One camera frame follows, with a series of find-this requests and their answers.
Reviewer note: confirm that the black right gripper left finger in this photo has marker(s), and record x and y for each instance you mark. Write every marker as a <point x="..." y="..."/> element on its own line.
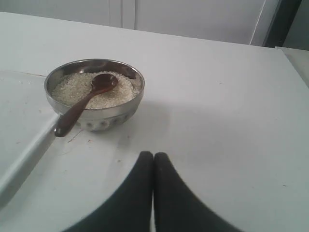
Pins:
<point x="129" y="208"/>

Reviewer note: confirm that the white plastic tray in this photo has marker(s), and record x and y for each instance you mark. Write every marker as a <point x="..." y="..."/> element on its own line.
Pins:
<point x="26" y="124"/>

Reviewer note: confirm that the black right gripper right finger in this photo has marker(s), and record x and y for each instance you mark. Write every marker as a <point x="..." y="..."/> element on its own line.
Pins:
<point x="176" y="207"/>

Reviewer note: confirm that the brown wooden spoon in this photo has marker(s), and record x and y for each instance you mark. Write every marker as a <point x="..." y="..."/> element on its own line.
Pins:
<point x="100" y="84"/>

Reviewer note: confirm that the bowl of grain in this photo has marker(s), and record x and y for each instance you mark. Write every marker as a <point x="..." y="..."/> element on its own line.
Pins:
<point x="96" y="119"/>

